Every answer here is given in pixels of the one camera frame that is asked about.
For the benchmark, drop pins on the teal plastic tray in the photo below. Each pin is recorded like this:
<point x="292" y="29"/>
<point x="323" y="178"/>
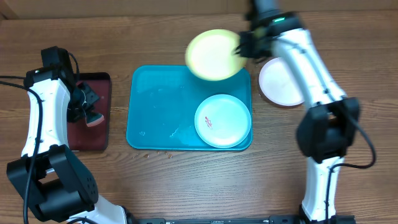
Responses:
<point x="163" y="102"/>

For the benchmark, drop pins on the white plate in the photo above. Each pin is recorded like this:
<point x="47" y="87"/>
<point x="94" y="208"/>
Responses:
<point x="277" y="84"/>

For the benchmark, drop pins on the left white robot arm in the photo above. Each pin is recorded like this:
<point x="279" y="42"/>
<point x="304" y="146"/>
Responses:
<point x="52" y="182"/>

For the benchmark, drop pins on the yellow-green plate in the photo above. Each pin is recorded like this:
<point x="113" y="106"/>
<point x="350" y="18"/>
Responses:
<point x="212" y="55"/>

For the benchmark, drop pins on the light blue plate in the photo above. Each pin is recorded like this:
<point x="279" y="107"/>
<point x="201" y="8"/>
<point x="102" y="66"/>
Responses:
<point x="222" y="121"/>

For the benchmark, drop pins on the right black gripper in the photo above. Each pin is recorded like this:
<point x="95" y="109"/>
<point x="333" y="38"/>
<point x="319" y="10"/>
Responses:
<point x="246" y="51"/>

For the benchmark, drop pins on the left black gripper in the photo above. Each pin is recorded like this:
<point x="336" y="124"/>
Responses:
<point x="92" y="96"/>

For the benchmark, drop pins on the dark red small tray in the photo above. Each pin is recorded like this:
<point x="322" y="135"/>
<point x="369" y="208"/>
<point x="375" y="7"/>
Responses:
<point x="84" y="138"/>

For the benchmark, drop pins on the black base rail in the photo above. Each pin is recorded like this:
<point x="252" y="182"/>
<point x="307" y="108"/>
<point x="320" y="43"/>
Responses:
<point x="273" y="219"/>

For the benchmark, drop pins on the red and green sponge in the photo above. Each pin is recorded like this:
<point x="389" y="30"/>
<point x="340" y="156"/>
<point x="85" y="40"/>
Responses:
<point x="93" y="119"/>

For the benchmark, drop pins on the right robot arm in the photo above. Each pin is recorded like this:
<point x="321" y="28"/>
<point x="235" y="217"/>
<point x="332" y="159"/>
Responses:
<point x="325" y="133"/>

